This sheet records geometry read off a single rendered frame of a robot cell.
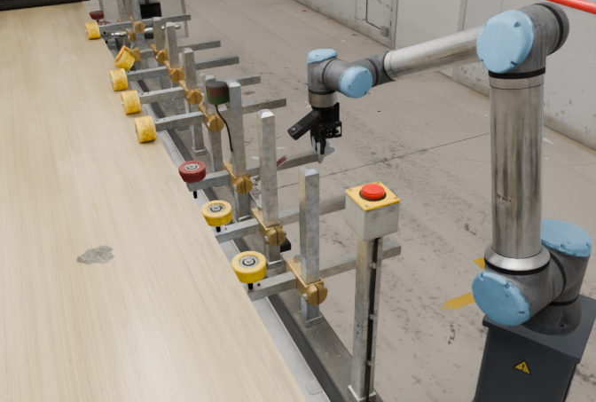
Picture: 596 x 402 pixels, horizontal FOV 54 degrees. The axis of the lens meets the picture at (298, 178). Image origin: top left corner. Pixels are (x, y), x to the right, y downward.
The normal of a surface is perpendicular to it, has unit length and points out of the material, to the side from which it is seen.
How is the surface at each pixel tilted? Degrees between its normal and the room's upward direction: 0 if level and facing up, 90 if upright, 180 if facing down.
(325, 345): 0
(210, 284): 0
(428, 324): 0
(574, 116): 90
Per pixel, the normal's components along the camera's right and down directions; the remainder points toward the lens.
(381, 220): 0.41, 0.45
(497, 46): -0.80, 0.20
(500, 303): -0.77, 0.40
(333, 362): -0.02, -0.86
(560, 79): -0.90, 0.23
